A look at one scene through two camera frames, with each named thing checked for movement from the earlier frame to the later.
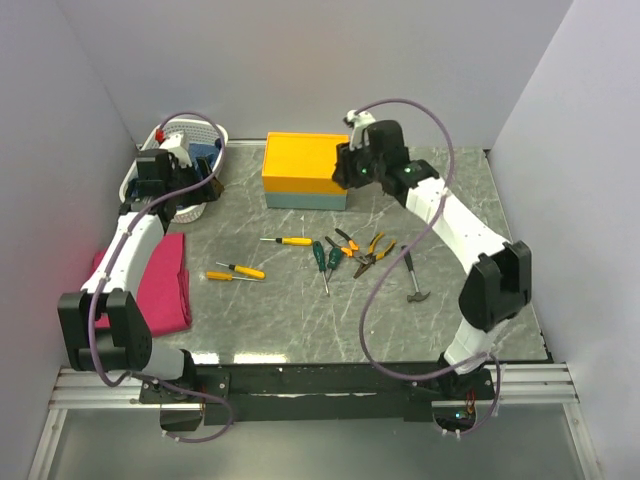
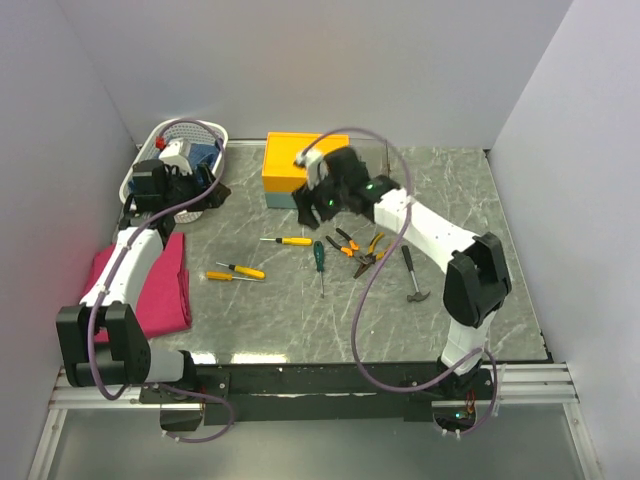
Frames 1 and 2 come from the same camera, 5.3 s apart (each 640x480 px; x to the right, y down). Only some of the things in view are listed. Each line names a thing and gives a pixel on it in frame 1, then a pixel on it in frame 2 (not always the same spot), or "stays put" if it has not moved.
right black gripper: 344,173 → 304,200
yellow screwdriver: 245,270 stays put
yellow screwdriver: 291,241 stays put
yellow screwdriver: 218,276 stays put
